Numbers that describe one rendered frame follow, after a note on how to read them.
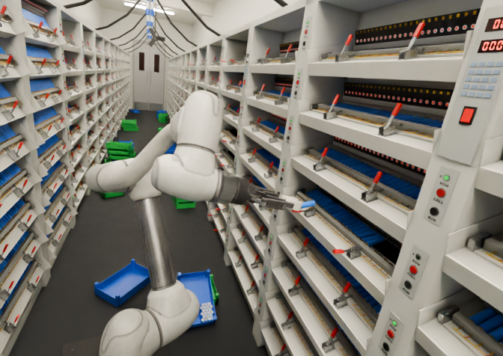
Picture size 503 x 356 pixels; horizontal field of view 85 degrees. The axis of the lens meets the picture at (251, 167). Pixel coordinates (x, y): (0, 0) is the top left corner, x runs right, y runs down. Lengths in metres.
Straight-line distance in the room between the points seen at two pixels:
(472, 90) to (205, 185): 0.58
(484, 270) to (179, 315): 1.02
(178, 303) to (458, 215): 1.01
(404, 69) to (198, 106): 0.51
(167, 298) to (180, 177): 0.69
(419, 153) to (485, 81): 0.18
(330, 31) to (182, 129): 0.75
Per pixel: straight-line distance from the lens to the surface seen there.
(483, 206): 0.74
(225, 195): 0.72
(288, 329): 1.47
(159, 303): 1.26
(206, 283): 1.95
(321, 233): 1.04
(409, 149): 0.76
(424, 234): 0.74
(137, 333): 1.18
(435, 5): 1.08
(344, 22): 1.27
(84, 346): 1.51
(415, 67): 0.79
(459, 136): 0.69
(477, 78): 0.69
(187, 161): 0.67
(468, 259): 0.73
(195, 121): 0.70
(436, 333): 0.82
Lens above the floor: 1.38
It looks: 17 degrees down
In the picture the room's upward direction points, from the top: 8 degrees clockwise
